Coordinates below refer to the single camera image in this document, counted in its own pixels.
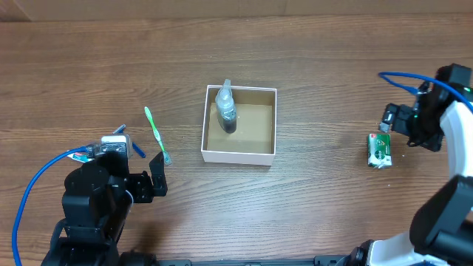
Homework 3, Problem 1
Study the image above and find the clear spray bottle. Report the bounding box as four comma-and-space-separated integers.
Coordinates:
215, 79, 237, 134

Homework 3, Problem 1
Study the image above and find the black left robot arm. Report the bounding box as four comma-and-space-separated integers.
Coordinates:
42, 151, 168, 266

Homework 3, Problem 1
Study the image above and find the green soap box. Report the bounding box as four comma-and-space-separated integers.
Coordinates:
367, 133, 392, 168

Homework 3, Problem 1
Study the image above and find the pink cardboard box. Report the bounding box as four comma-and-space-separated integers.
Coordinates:
200, 85, 277, 166

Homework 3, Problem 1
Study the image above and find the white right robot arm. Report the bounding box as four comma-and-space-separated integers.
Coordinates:
337, 82, 472, 265

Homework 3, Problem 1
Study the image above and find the small toothpaste tube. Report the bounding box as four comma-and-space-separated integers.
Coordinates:
67, 150, 93, 163

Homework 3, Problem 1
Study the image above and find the green toothbrush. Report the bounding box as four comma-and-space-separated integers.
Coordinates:
144, 106, 172, 166

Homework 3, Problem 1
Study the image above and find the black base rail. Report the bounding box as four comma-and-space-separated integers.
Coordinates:
154, 255, 344, 266

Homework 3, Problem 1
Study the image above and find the blue disposable razor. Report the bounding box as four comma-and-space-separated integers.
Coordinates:
113, 124, 146, 158

